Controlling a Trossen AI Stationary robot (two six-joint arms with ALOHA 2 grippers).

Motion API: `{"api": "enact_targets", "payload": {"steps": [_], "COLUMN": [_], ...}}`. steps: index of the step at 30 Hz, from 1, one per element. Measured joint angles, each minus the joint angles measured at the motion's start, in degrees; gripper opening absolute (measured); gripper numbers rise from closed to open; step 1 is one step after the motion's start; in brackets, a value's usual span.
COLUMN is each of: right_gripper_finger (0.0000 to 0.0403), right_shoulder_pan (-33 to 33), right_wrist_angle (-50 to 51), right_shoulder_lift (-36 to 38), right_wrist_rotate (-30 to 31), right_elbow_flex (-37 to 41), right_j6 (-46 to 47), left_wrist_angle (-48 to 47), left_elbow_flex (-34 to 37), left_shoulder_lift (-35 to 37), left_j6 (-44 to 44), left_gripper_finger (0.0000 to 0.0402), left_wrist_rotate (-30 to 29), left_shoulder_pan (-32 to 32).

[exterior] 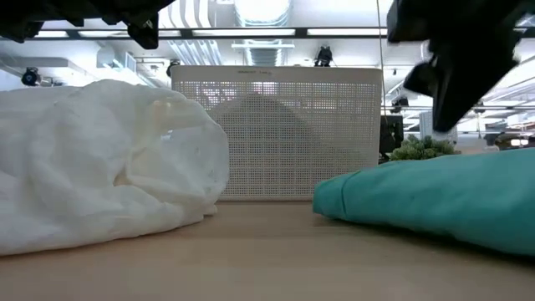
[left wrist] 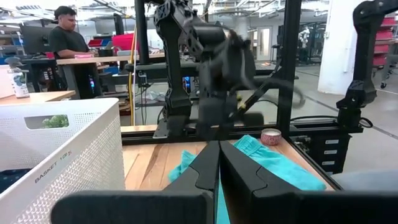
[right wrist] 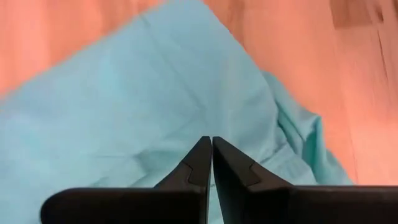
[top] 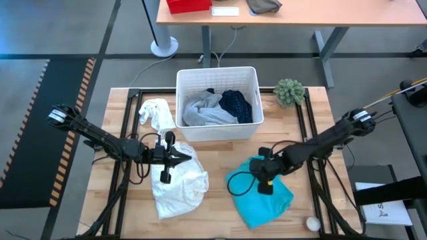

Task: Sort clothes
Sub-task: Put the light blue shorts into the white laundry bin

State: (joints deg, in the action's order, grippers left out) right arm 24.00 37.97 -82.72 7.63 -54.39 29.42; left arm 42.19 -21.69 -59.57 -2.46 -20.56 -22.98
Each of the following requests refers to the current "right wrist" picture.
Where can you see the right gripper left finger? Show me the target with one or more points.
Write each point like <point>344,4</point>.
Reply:
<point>124,205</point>

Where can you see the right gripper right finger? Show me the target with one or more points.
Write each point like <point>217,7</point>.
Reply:
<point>295,205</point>

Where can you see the teal t-shirt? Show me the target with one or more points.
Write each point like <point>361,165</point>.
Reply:
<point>140,93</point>

